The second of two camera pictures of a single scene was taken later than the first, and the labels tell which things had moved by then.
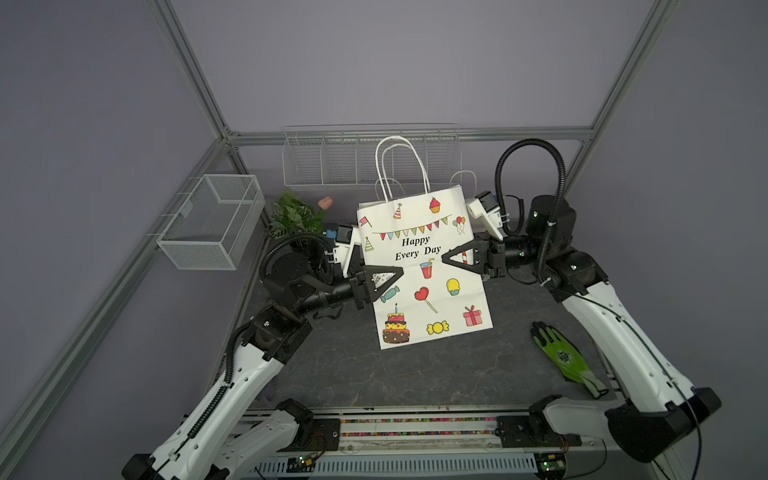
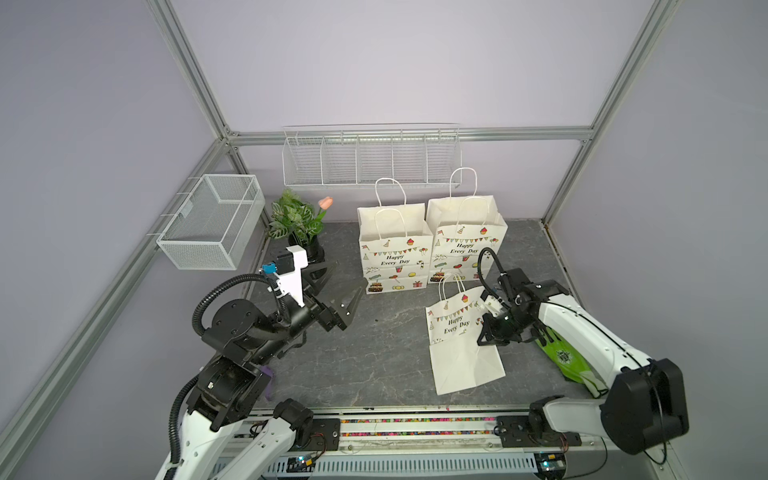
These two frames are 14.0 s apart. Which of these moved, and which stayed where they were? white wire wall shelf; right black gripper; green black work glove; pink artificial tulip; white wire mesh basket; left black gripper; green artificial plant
Moved: right black gripper; left black gripper
Stayed: white wire wall shelf; white wire mesh basket; green black work glove; green artificial plant; pink artificial tulip
